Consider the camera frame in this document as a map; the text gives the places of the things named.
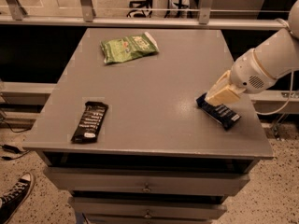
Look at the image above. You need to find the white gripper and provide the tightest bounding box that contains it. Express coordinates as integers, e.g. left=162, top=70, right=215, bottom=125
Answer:
left=205, top=49, right=277, bottom=106

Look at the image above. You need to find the blue rxbar blueberry bar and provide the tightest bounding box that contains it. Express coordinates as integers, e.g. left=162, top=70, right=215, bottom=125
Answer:
left=196, top=94, right=241, bottom=130

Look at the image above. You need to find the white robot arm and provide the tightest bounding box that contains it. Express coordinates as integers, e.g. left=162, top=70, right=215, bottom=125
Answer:
left=205, top=1, right=299, bottom=106

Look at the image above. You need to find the green jalapeno chip bag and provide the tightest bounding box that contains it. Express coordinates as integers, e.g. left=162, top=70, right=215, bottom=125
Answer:
left=100, top=32, right=159, bottom=64

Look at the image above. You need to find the black rxbar chocolate bar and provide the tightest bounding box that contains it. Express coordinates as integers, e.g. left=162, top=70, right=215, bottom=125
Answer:
left=71, top=101, right=108, bottom=144

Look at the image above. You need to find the grey drawer cabinet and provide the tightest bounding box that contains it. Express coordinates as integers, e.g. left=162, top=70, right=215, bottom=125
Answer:
left=24, top=28, right=273, bottom=224

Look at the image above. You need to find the black office chair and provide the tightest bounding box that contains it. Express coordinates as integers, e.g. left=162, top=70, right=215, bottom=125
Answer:
left=127, top=0, right=152, bottom=18

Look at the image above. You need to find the top grey drawer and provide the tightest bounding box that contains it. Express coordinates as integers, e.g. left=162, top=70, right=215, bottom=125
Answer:
left=44, top=167, right=249, bottom=196

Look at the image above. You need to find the grey drawer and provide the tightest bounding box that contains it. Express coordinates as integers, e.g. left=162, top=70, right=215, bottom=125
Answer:
left=44, top=167, right=249, bottom=196
left=69, top=197, right=226, bottom=219

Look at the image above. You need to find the metal railing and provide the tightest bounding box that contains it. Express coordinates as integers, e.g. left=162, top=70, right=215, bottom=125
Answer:
left=0, top=0, right=289, bottom=31

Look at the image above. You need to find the black canvas sneaker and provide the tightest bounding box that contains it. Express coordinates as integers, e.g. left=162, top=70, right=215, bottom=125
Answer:
left=0, top=173, right=35, bottom=224

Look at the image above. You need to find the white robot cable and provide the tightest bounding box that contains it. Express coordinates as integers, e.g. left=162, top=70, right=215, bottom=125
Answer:
left=255, top=70, right=295, bottom=116

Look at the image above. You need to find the black power adapter cable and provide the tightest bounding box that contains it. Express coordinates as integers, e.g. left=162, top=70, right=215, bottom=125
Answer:
left=0, top=143, right=31, bottom=161

